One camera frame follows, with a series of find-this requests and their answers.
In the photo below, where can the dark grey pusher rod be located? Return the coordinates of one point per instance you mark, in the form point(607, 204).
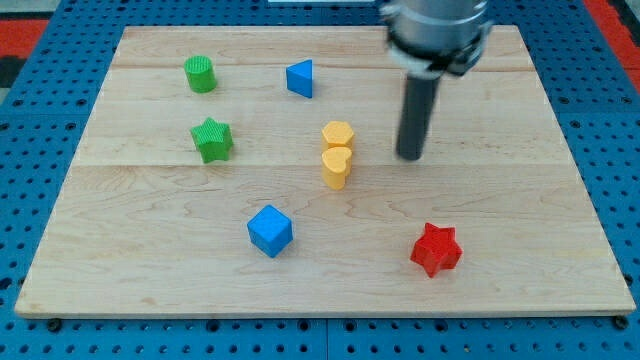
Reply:
point(418, 103)

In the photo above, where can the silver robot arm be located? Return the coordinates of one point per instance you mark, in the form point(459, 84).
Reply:
point(431, 38)

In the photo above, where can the yellow heart block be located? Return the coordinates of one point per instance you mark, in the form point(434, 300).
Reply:
point(336, 166)

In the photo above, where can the red star block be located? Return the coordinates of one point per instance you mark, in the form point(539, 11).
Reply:
point(436, 249)

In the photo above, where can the green star block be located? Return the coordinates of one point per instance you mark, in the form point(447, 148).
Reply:
point(213, 140)

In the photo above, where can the yellow pentagon block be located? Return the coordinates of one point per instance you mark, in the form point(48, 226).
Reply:
point(337, 134)

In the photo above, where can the blue triangle block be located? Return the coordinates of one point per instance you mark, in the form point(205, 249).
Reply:
point(299, 78)

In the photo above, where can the blue cube block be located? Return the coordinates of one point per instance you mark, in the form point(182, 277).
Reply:
point(270, 231)

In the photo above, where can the wooden board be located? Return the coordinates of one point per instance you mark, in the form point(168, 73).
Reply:
point(143, 228)

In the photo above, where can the green cylinder block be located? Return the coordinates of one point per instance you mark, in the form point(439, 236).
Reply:
point(200, 74)

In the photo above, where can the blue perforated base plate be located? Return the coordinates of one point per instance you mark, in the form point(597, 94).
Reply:
point(49, 103)

